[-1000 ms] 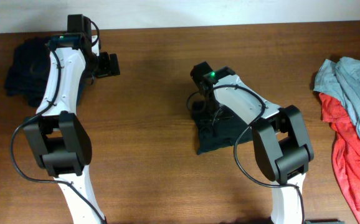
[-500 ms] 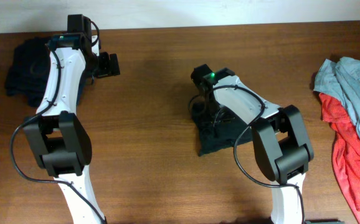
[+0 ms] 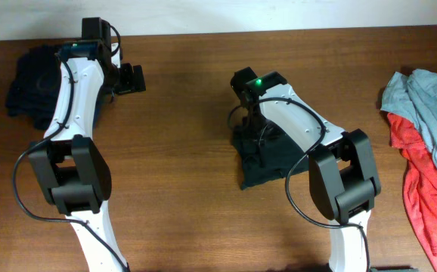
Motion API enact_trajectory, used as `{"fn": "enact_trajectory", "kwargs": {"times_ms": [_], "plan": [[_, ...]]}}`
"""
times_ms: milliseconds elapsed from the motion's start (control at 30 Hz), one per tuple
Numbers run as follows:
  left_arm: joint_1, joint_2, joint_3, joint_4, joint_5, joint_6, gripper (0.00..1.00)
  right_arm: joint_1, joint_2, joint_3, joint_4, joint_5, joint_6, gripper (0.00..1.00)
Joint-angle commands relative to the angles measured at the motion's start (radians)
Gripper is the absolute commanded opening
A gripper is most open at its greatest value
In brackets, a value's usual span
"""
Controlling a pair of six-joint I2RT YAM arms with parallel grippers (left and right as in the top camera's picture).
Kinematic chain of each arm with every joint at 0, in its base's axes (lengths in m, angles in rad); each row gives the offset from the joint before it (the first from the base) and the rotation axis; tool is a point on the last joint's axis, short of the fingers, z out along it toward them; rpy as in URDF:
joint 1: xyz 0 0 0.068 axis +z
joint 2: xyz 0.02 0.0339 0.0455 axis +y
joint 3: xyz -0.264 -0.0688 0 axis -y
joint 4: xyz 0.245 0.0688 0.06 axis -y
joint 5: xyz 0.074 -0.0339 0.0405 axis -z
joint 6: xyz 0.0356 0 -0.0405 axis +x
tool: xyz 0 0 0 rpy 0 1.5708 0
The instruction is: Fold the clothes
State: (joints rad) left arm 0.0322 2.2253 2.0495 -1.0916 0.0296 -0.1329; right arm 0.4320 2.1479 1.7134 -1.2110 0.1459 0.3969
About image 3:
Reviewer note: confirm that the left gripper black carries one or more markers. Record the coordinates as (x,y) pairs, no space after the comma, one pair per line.
(128,84)

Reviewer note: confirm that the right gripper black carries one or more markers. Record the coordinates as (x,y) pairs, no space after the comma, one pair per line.
(249,134)

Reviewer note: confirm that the black Nike t-shirt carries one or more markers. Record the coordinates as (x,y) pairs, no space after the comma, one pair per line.
(267,153)

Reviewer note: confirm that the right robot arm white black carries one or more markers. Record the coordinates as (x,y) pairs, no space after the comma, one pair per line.
(343,176)

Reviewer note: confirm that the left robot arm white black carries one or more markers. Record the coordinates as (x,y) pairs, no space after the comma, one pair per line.
(72,174)

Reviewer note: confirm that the folded navy blue garment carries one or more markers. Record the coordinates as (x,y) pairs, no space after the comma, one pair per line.
(35,90)

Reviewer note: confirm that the light grey-blue shirt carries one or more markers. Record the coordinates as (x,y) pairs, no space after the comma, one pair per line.
(414,98)

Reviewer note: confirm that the red mesh shirt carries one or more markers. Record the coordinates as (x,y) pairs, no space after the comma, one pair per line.
(419,185)

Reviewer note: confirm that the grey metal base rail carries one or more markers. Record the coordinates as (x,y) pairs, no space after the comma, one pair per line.
(393,269)

